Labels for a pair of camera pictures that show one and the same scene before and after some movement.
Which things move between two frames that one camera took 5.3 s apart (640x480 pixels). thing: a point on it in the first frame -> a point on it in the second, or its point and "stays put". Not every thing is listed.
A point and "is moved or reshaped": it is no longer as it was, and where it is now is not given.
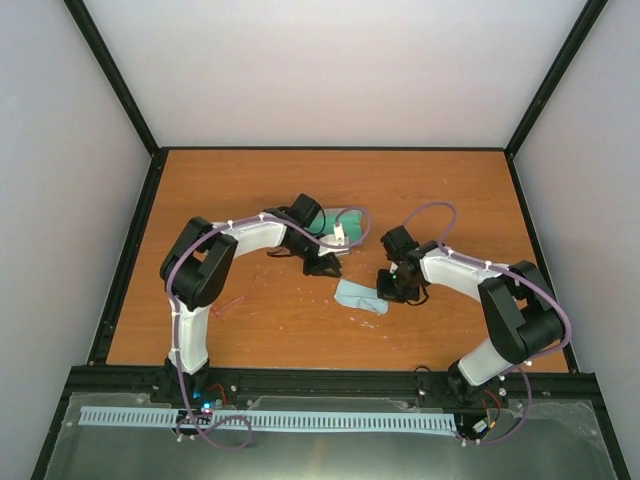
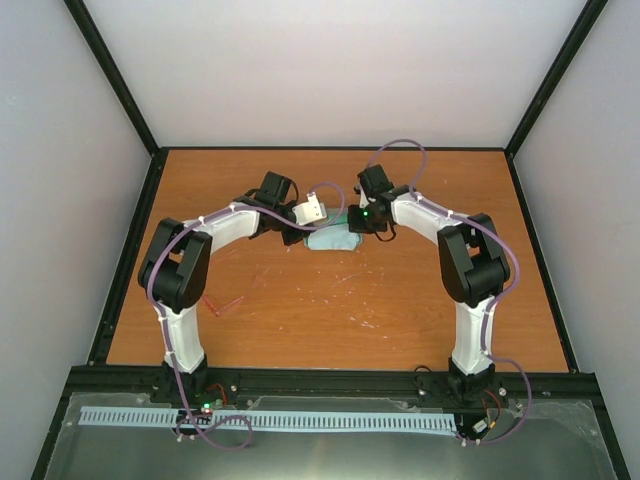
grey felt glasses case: (351, 220) stays put
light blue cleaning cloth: (360, 296) is moved or reshaped
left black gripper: (314, 268) -> (289, 237)
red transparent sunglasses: (217, 311) stays put
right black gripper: (385, 292) -> (355, 226)
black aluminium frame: (80, 380) stays put
